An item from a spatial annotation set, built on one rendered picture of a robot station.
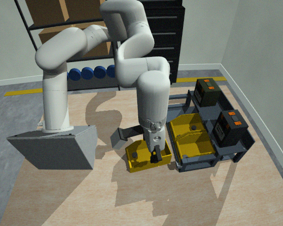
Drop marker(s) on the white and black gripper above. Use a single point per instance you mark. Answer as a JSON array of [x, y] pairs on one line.
[[155, 142]]

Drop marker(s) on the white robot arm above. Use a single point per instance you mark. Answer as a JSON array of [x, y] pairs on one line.
[[124, 19]]

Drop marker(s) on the black case with orange latches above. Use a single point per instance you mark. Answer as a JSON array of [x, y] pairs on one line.
[[229, 128]]

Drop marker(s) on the dark green case with orange latches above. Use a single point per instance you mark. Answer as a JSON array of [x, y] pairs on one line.
[[206, 92]]

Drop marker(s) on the dark grey bin shelf rack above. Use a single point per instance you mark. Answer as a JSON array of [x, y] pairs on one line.
[[209, 116]]

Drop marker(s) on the yellow bin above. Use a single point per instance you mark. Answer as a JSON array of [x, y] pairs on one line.
[[183, 123], [193, 145], [142, 161]]

